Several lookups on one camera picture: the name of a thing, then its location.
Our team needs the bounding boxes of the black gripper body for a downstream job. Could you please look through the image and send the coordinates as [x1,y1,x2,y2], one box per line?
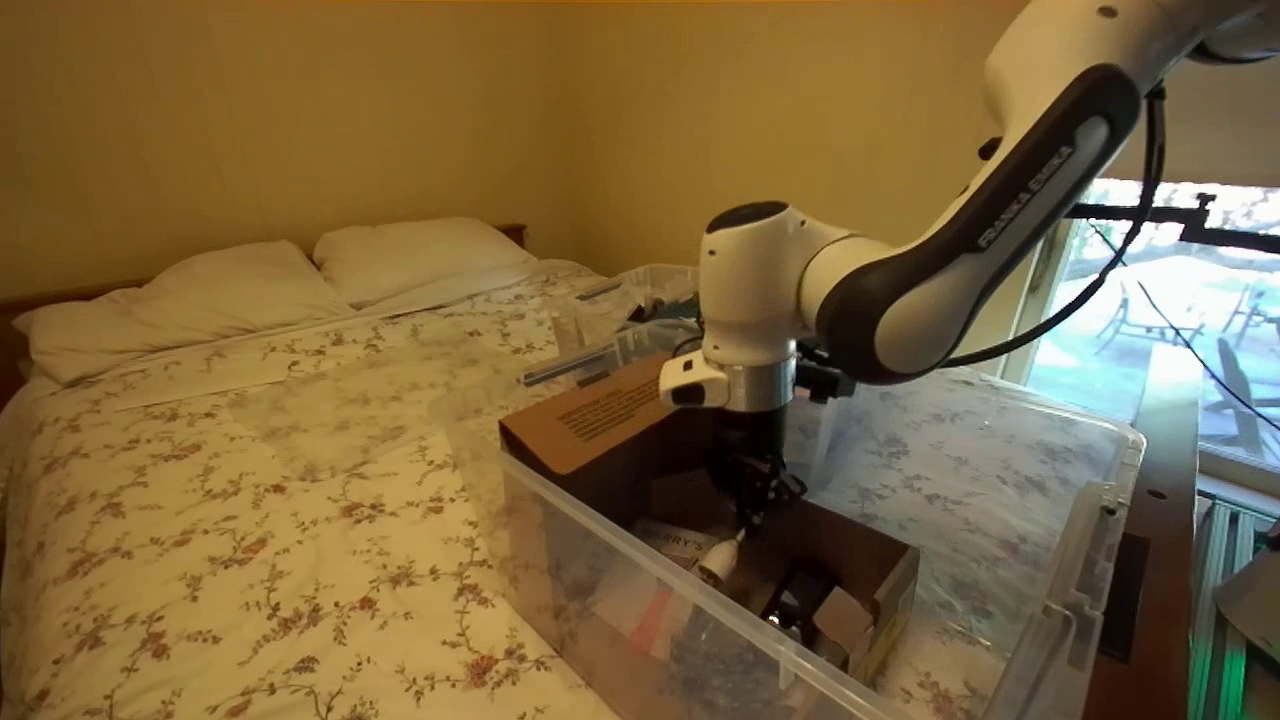
[708,410,807,519]

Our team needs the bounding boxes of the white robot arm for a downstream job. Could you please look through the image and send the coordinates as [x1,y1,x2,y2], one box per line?
[659,0,1280,527]

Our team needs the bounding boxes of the brown cardboard box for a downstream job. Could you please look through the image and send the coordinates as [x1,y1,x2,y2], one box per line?
[501,361,918,681]

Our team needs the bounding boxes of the clear plastic bin right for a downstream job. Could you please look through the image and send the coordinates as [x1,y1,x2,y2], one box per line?
[549,262,701,378]

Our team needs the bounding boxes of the clear plastic bin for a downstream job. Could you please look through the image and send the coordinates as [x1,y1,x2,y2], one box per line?
[549,262,701,378]
[492,362,1144,720]

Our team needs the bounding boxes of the clear plastic bin left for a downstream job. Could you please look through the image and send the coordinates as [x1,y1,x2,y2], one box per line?
[492,362,1144,720]

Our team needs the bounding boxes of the white pillow far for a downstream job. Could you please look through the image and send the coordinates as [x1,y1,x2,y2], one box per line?
[311,214,532,308]

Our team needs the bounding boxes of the white pillow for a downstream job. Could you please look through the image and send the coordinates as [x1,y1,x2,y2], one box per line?
[311,214,532,308]
[17,240,353,384]

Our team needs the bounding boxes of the wooden bed footboard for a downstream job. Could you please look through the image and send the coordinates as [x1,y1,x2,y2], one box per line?
[1082,349,1198,720]

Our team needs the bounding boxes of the floral bedspread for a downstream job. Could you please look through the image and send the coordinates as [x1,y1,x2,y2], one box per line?
[3,259,606,720]

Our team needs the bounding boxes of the white pillow near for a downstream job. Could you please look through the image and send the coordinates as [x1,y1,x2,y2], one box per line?
[17,240,353,384]

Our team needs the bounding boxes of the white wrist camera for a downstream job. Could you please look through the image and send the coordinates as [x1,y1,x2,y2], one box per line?
[659,351,729,407]

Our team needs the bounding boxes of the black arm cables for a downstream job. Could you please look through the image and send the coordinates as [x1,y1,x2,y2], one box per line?
[943,77,1280,444]

